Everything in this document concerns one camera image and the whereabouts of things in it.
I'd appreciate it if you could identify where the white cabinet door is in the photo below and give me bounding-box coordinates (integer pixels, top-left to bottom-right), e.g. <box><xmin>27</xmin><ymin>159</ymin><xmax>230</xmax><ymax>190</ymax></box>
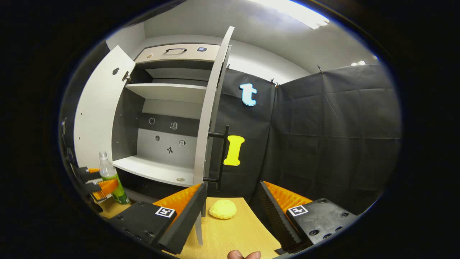
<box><xmin>193</xmin><ymin>26</ymin><xmax>235</xmax><ymax>246</ymax></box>
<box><xmin>74</xmin><ymin>45</ymin><xmax>136</xmax><ymax>169</ymax></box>

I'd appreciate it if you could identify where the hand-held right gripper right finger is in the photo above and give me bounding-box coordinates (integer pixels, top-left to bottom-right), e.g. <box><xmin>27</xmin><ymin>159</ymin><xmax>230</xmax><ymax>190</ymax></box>
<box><xmin>259</xmin><ymin>181</ymin><xmax>360</xmax><ymax>253</ymax></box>

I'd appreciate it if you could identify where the yellow bumpy toy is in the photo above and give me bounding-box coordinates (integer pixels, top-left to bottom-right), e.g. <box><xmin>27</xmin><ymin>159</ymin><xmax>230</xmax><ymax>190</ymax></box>
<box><xmin>209</xmin><ymin>200</ymin><xmax>237</xmax><ymax>220</ymax></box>

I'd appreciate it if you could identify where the long ceiling light panel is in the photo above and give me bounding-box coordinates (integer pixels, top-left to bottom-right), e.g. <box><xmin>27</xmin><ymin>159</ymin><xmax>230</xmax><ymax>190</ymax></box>
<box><xmin>248</xmin><ymin>0</ymin><xmax>330</xmax><ymax>30</ymax></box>

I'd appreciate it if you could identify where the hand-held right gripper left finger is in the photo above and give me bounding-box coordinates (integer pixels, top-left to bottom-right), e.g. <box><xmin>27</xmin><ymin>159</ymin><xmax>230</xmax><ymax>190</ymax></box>
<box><xmin>108</xmin><ymin>183</ymin><xmax>208</xmax><ymax>255</ymax></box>

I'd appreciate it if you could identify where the white and grey cabinet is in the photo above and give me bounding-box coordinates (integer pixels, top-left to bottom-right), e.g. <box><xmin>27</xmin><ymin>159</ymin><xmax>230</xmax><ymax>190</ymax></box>
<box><xmin>111</xmin><ymin>43</ymin><xmax>232</xmax><ymax>202</ymax></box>

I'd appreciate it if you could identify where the white cabinet floor shelf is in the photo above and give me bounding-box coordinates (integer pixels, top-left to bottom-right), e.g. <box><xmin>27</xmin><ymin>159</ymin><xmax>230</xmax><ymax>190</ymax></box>
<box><xmin>112</xmin><ymin>155</ymin><xmax>196</xmax><ymax>187</ymax></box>

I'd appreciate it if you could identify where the green label drink bottle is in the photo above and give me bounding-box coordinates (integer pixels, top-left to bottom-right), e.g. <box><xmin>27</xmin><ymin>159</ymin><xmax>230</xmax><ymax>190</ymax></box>
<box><xmin>99</xmin><ymin>151</ymin><xmax>130</xmax><ymax>205</ymax></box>

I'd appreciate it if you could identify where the black door handle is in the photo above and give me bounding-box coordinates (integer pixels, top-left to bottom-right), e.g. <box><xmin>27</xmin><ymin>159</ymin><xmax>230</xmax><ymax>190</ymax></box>
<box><xmin>203</xmin><ymin>125</ymin><xmax>229</xmax><ymax>191</ymax></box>

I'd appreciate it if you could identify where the beige cabinet drawer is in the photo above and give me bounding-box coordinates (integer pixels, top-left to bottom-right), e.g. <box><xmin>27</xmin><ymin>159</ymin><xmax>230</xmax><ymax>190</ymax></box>
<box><xmin>135</xmin><ymin>44</ymin><xmax>221</xmax><ymax>64</ymax></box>

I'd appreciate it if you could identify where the black backdrop cloth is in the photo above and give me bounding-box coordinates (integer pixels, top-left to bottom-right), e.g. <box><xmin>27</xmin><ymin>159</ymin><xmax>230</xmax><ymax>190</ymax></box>
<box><xmin>59</xmin><ymin>41</ymin><xmax>402</xmax><ymax>216</ymax></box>

